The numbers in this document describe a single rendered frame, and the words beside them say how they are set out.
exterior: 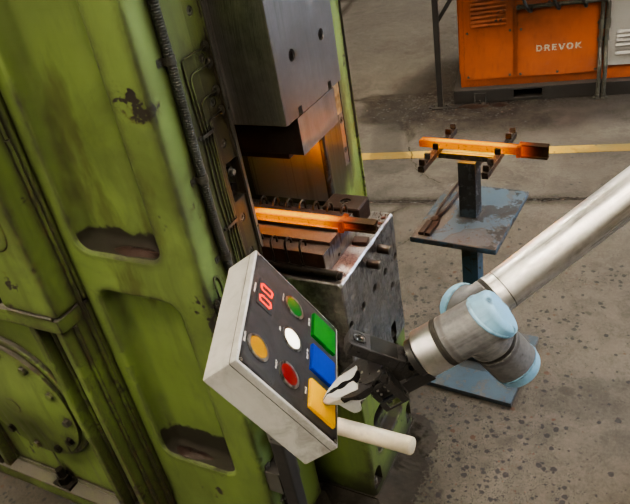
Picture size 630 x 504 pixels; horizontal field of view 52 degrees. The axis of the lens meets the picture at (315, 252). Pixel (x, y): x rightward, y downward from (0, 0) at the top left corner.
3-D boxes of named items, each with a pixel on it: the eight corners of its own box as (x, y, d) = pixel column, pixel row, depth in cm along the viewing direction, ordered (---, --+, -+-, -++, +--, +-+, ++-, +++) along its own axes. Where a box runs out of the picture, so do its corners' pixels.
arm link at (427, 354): (431, 344, 110) (424, 308, 118) (407, 357, 111) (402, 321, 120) (460, 375, 113) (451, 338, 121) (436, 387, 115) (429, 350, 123)
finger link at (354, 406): (338, 427, 124) (378, 406, 120) (319, 410, 121) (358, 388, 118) (338, 415, 126) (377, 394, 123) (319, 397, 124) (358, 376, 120)
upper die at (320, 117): (338, 121, 171) (333, 86, 165) (304, 155, 156) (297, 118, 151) (208, 116, 190) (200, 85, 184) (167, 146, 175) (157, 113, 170)
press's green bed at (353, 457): (414, 420, 247) (404, 325, 221) (378, 501, 220) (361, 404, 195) (288, 388, 272) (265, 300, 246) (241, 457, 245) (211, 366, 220)
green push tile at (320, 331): (335, 332, 145) (314, 311, 143) (336, 355, 139) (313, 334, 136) (329, 335, 146) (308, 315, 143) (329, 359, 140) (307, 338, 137)
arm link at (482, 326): (527, 344, 110) (500, 315, 105) (464, 377, 115) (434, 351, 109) (510, 304, 117) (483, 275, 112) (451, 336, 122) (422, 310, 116)
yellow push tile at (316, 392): (335, 398, 129) (311, 376, 125) (335, 427, 123) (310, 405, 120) (328, 402, 129) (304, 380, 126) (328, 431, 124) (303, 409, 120)
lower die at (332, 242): (355, 235, 190) (352, 210, 185) (326, 274, 176) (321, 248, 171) (236, 220, 209) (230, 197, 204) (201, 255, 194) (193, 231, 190)
